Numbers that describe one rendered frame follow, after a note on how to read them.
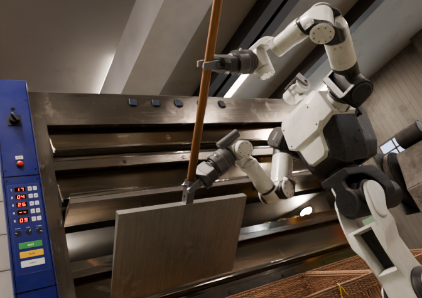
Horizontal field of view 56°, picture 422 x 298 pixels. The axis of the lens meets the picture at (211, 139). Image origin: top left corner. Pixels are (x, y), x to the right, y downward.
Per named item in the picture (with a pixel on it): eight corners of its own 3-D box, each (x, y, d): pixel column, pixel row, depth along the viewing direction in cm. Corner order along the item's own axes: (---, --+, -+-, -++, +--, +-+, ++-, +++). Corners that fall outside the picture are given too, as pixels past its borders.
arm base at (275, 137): (288, 164, 184) (293, 142, 188) (308, 160, 173) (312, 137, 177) (263, 150, 178) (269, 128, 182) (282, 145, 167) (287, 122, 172)
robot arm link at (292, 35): (272, 49, 133) (317, 12, 120) (274, 31, 140) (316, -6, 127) (294, 66, 138) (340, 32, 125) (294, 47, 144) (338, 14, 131)
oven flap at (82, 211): (70, 204, 168) (63, 227, 181) (340, 170, 268) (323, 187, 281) (69, 199, 169) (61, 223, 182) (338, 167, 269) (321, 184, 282)
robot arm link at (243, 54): (206, 46, 138) (233, 45, 144) (205, 73, 141) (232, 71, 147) (227, 51, 128) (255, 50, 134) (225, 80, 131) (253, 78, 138)
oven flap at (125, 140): (53, 156, 191) (45, 131, 204) (307, 142, 291) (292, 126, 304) (54, 149, 188) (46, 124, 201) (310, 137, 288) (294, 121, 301)
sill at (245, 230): (69, 275, 172) (67, 266, 174) (336, 216, 273) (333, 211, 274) (71, 271, 168) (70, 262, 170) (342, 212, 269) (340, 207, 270)
